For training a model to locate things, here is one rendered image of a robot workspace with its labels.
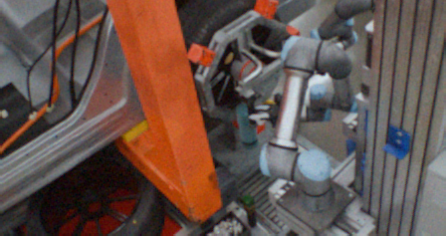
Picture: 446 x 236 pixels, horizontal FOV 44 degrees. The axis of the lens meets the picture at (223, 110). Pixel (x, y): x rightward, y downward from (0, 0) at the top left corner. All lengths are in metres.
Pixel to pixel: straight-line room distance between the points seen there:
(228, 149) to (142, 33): 1.54
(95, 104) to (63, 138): 0.21
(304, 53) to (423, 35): 0.61
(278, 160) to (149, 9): 0.73
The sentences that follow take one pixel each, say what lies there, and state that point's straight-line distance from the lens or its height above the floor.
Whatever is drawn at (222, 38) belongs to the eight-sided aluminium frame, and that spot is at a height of 1.12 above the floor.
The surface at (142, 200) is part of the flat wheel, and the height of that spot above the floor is 0.50.
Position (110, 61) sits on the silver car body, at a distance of 2.47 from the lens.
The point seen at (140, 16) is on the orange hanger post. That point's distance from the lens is 1.74.
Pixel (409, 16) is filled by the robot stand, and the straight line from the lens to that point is 1.55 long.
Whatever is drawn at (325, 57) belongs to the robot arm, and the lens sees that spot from 2.02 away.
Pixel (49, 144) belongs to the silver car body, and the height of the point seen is 0.93.
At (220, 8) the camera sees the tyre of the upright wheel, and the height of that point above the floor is 1.18.
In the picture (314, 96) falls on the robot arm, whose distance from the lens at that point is 2.39.
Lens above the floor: 2.61
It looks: 44 degrees down
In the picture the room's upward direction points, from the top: 11 degrees counter-clockwise
